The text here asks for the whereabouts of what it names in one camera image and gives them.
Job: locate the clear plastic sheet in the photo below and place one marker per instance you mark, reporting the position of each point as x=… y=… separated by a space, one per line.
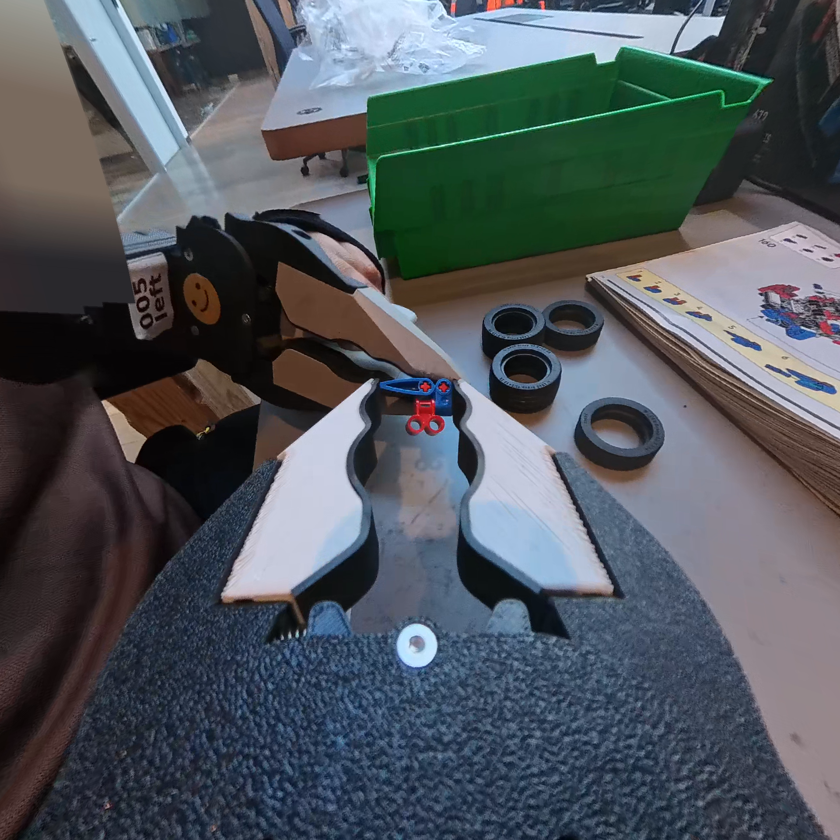
x=380 y=46

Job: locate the beige wooden table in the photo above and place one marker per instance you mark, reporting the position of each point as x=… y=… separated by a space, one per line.
x=525 y=275

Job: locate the open instruction book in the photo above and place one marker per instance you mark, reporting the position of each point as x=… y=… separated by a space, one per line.
x=722 y=341

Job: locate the small red connector brick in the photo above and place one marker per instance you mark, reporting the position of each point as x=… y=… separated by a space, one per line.
x=423 y=420

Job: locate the grey desk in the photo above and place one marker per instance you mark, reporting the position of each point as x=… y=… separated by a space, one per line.
x=722 y=558

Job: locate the blue pointed brick assembly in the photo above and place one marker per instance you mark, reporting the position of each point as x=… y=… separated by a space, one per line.
x=446 y=400

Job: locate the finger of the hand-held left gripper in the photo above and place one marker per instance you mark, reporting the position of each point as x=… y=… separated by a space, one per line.
x=308 y=380
x=354 y=321

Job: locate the green plastic bin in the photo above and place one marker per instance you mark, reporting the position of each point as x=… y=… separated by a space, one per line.
x=525 y=197

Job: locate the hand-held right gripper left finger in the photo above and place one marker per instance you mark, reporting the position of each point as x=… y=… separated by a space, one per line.
x=302 y=525

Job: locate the printed toy car box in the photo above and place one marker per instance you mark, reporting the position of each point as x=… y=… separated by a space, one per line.
x=787 y=98

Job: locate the person's left hand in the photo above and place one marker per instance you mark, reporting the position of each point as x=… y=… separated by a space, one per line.
x=361 y=266

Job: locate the wooden furniture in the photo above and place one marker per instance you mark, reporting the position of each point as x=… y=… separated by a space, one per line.
x=164 y=400

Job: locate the white table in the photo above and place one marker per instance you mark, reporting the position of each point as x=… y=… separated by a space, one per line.
x=315 y=111

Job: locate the narrow black rubber tyre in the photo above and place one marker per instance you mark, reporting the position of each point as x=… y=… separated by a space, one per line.
x=590 y=334
x=587 y=446

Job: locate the wide black rubber tyre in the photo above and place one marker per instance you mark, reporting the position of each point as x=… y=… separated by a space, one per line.
x=502 y=394
x=491 y=341

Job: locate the person's brown shirt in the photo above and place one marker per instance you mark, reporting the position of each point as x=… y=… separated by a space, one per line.
x=79 y=558

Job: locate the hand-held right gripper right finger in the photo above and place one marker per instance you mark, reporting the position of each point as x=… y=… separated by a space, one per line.
x=538 y=525

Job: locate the person's left forearm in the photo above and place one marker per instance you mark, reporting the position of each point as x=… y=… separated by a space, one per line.
x=65 y=348

